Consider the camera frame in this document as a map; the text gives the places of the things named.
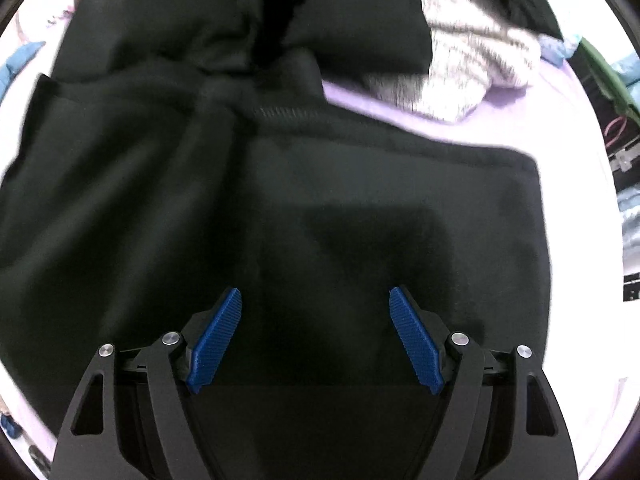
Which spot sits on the purple bed sheet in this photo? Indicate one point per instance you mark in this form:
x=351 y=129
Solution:
x=575 y=200

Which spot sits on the grey knit garment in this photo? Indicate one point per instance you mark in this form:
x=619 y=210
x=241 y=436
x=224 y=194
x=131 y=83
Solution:
x=465 y=60

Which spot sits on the black storage box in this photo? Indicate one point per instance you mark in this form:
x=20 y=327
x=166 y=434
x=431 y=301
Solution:
x=600 y=130

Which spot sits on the blue pillow with orange print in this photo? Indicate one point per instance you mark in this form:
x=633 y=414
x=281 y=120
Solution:
x=20 y=62

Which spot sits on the black hoodie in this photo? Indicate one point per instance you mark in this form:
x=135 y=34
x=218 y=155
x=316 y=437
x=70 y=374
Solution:
x=350 y=20

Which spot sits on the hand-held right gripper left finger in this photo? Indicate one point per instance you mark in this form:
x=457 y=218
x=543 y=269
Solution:
x=215 y=345

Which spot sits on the light blue curtain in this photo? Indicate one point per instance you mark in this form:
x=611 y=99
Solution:
x=630 y=70

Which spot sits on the black zip jacket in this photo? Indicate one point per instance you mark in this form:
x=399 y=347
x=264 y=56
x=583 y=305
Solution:
x=350 y=185

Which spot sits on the green cloth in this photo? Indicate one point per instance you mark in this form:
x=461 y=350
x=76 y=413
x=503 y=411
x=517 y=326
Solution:
x=605 y=80

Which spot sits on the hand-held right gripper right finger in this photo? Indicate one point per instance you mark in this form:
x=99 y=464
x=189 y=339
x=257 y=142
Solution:
x=417 y=345

